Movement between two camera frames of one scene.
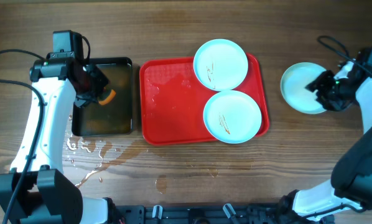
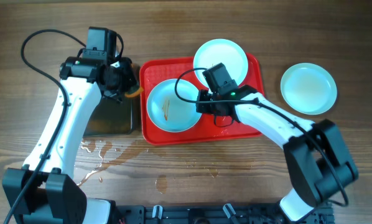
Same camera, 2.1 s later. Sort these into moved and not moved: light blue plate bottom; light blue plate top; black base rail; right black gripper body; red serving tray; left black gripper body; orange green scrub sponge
Moved: left black gripper body; right black gripper body; light blue plate bottom; orange green scrub sponge
Not moved: light blue plate top; red serving tray; black base rail
